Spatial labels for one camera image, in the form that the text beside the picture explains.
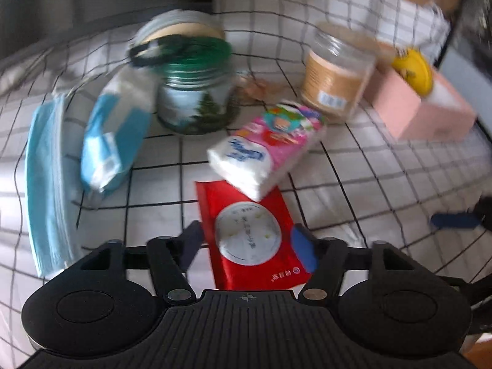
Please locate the pink cardboard box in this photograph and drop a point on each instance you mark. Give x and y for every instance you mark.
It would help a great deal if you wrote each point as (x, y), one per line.
(396, 100)

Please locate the blue white cotton pad packet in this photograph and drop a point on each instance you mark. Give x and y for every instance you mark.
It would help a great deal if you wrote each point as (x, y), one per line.
(111, 138)

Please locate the yellow soft toy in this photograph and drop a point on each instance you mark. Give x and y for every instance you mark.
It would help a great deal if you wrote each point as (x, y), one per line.
(413, 69)

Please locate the stack of blue face masks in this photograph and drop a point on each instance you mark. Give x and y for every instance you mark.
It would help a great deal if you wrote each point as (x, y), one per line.
(46, 184)

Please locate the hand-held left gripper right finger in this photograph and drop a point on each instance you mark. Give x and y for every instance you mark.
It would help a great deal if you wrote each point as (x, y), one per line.
(303, 250)

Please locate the pink cartoon tissue pack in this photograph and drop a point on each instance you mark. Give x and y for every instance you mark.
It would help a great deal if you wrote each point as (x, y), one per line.
(265, 142)

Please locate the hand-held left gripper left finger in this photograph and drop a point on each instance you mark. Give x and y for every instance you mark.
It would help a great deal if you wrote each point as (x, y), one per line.
(192, 246)

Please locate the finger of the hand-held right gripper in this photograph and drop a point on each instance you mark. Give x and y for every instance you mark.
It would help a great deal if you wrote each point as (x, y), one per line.
(451, 220)

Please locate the red wet wipes packet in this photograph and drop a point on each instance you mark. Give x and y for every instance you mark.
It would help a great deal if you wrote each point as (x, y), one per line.
(246, 234)

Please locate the dark device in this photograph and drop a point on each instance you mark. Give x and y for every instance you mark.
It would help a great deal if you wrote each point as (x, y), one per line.
(472, 34)

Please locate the beige lid clear plastic jar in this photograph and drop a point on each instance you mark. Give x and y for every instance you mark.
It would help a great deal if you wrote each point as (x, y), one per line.
(334, 80)

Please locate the green lid glass jar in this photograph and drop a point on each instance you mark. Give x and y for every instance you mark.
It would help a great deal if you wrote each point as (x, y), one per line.
(192, 103)

